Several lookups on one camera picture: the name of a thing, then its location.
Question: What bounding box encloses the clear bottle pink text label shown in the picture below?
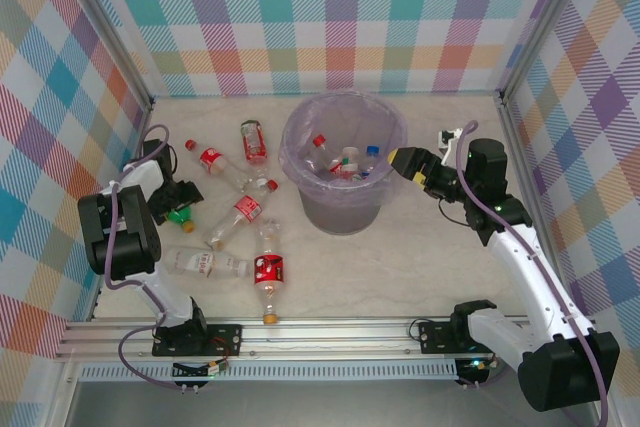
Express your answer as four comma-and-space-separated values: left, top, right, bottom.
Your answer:
163, 245, 255, 279

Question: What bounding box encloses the blue label blue cap bottle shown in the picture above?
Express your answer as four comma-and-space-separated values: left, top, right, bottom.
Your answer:
362, 145, 382, 176

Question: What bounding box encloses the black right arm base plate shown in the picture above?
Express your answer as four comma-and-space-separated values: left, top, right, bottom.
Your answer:
417, 319, 481, 354

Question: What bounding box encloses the red green label bottle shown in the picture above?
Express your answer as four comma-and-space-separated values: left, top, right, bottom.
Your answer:
239, 119, 269, 167

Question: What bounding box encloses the slotted grey cable duct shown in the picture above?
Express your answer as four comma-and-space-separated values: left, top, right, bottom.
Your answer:
79, 359, 459, 382

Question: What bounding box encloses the grey mesh waste bin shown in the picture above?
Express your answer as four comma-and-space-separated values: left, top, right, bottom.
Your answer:
278, 90, 410, 237

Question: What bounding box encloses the purple plastic bin liner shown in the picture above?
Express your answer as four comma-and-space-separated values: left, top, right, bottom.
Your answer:
278, 90, 410, 208

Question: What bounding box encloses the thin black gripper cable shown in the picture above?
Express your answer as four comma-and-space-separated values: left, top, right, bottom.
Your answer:
437, 198, 472, 229

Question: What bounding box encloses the yellow power connector with wires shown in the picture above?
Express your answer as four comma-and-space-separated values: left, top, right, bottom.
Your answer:
457, 357, 501, 388
172, 356, 232, 379

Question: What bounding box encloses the green bottle yellow cap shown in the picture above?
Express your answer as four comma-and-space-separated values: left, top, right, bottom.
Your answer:
166, 205, 196, 234

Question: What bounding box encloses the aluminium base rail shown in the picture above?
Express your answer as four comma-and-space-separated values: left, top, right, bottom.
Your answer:
53, 315, 599, 362

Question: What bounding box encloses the red white label bottle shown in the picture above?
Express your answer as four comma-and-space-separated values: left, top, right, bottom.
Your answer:
202, 179, 280, 252

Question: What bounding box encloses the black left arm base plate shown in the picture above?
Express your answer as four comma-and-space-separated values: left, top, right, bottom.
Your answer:
151, 322, 244, 358

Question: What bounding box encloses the aluminium frame post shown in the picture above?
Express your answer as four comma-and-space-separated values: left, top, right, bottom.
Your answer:
496, 0, 599, 103
49, 0, 155, 112

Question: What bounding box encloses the large Coca-Cola bottle red cap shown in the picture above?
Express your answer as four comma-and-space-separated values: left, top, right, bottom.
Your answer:
309, 133, 346, 176

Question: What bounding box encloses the red black label bottle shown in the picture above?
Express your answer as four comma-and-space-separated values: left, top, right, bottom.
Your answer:
252, 219, 288, 325

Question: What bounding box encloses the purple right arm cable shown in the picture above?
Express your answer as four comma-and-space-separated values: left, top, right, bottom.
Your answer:
452, 120, 612, 427

